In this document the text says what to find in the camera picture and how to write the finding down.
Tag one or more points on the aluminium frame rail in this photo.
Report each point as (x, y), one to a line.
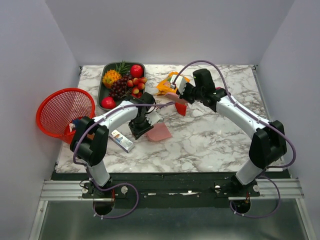
(56, 190)

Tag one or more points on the toy pineapple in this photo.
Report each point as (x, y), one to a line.
(114, 74)

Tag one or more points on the pink hand brush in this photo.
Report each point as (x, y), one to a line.
(175, 98)

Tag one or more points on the toy cherries bunch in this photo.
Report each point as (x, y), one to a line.
(136, 86)

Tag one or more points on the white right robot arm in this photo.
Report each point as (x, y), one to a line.
(267, 138)

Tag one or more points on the purple toy grapes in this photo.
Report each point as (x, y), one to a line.
(121, 88)

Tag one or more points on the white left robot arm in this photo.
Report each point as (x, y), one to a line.
(89, 143)

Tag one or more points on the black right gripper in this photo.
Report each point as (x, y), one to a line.
(184, 96)

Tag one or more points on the red mesh waste basket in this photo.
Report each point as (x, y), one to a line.
(60, 109)

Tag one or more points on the pink plastic dustpan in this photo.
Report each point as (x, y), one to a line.
(158, 133)

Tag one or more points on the blue crumpled paper scrap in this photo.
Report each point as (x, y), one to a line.
(75, 121)

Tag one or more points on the red toy apple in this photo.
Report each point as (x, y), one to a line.
(108, 103)
(136, 71)

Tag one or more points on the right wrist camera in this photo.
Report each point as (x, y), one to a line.
(178, 83)

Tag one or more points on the grey fruit tray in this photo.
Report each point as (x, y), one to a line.
(103, 91)

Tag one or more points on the silver toothpaste box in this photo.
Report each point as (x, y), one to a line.
(123, 142)

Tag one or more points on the orange snack bag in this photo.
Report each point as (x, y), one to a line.
(164, 86)

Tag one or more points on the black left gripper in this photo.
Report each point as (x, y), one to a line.
(137, 133)

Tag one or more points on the white crumpled tissue, left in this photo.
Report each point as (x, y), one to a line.
(72, 126)

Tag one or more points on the red paper scrap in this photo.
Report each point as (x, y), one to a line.
(181, 108)

